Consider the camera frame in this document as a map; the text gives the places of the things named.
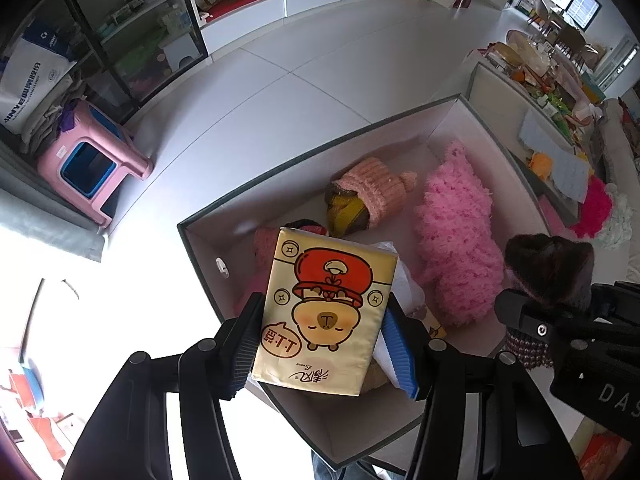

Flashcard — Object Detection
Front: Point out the near grey storage box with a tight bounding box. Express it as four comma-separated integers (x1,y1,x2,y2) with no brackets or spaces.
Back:
178,96,548,471

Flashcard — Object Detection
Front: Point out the white printed bag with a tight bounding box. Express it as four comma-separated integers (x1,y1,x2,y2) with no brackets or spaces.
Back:
1,18,76,134

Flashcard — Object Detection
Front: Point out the yellow cartoon tissue pack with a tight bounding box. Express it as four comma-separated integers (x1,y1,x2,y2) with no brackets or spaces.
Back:
252,228,397,396

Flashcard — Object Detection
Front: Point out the grey storage box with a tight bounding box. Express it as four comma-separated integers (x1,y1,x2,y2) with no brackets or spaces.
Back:
466,62,581,226
178,96,548,471

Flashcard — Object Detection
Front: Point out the light blue foam sheet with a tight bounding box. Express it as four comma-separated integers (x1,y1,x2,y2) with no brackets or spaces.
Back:
518,112,590,204

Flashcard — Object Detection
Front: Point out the pink plastic stool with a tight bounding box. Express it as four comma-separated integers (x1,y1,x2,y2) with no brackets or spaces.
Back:
37,100,153,228

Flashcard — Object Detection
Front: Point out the orange fabric rose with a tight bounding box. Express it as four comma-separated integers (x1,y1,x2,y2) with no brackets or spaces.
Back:
528,152,553,182

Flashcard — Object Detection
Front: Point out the olive yellow knitted item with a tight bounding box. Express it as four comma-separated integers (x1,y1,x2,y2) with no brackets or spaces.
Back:
324,182,370,238

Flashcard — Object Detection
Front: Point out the pink knitted hat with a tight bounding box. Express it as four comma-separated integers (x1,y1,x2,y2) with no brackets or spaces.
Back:
334,157,418,228

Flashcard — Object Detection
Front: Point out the far grey storage box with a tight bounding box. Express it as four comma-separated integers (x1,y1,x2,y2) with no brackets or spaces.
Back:
466,62,581,226

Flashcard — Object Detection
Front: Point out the light pink fluffy scarf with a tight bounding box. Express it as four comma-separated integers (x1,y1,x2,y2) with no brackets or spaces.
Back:
414,141,504,326

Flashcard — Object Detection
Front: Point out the glass display cabinet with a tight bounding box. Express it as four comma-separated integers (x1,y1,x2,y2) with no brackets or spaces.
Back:
0,0,211,151

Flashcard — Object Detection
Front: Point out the pale green fabric item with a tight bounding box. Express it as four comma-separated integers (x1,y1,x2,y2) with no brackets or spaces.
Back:
596,183,632,250

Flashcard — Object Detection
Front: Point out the magenta fluffy yarn item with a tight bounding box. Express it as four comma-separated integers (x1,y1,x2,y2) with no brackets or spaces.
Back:
570,174,613,240

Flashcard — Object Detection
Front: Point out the cream sofa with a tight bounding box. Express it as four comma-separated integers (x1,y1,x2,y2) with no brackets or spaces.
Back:
598,99,639,283

